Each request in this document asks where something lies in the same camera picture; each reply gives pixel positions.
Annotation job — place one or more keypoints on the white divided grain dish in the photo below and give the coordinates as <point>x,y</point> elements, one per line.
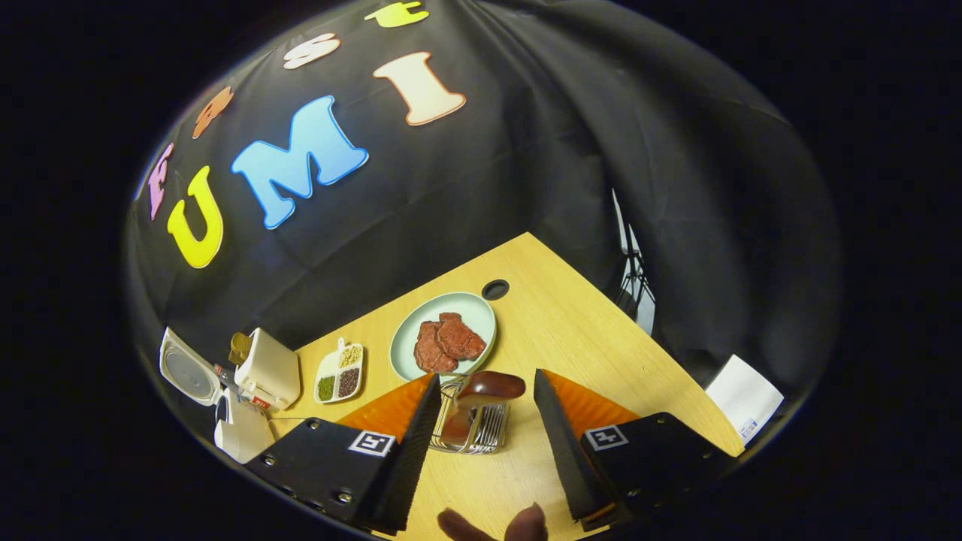
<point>328,368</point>

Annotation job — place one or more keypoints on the black backdrop cloth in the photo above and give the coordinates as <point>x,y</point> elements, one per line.
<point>526,150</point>

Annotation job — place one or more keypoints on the brown wooden spoon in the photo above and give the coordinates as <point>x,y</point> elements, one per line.
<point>488,385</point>

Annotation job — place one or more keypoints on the white toaster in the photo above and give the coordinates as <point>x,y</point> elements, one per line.
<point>270,368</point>

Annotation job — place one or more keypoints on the brown toast slice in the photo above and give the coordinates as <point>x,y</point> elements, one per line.
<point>240,348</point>

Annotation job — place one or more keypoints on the white rice cooker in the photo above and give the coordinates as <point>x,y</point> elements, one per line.
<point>244,437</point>

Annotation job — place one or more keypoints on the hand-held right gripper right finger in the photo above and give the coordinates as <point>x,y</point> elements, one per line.
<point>564,451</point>

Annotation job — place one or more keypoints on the brown meat piece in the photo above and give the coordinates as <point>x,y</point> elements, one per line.
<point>464,340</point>
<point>430,349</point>

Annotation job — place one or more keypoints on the white box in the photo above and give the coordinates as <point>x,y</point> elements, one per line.
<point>744,398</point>

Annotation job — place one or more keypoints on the clear bottle with red label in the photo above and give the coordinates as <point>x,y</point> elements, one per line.
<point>259,403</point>

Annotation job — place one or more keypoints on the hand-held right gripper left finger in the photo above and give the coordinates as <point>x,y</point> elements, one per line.
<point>409,458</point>

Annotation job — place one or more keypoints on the light green plate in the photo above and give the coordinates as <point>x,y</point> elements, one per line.
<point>473,312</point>

